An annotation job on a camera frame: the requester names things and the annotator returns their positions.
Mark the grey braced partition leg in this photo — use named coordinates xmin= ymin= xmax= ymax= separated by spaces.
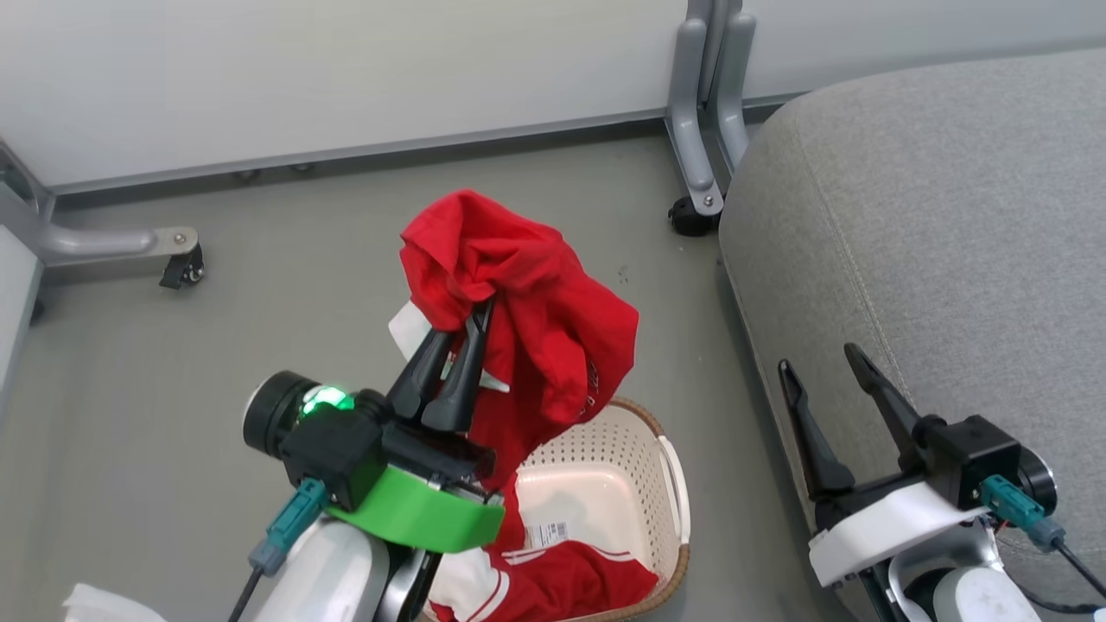
xmin=0 ymin=138 xmax=200 ymax=282

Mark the red and white sports garment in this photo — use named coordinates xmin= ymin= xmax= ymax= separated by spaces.
xmin=387 ymin=188 xmax=659 ymax=622

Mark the cream perforated laundry basket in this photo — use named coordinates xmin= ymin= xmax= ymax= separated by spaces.
xmin=415 ymin=396 xmax=692 ymax=622

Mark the arm cable teal plug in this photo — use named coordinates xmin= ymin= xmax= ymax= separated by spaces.
xmin=226 ymin=479 xmax=331 ymax=622
xmin=981 ymin=475 xmax=1106 ymax=599

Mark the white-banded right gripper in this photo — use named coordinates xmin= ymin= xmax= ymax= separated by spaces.
xmin=779 ymin=343 xmax=988 ymax=588

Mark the grey fabric sofa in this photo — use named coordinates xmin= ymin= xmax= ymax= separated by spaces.
xmin=719 ymin=48 xmax=1106 ymax=622

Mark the white crumpled object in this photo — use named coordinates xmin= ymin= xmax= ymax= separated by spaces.
xmin=62 ymin=583 xmax=158 ymax=622

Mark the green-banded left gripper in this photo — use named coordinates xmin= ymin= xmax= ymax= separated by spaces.
xmin=327 ymin=298 xmax=506 ymax=554

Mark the black caster wheel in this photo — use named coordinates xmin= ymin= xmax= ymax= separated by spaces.
xmin=668 ymin=197 xmax=721 ymax=238
xmin=160 ymin=244 xmax=206 ymax=290

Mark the barcode label sticker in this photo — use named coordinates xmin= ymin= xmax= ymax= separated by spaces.
xmin=523 ymin=521 xmax=571 ymax=551

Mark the right arm cable teal plug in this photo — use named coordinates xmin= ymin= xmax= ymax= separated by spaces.
xmin=981 ymin=475 xmax=1106 ymax=599

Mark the left arm cable teal plug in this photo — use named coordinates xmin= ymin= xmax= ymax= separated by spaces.
xmin=226 ymin=479 xmax=331 ymax=622

